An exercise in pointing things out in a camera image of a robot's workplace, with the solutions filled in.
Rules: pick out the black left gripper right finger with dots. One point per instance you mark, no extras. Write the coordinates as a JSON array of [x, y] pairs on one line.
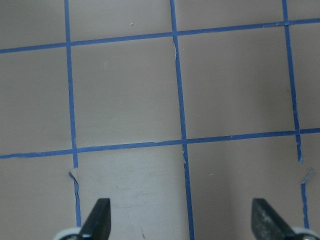
[[266, 222]]

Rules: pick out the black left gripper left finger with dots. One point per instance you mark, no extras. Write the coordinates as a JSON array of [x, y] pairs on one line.
[[98, 223]]

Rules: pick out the brown paper table cover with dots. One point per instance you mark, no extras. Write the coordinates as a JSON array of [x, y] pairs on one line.
[[178, 111]]

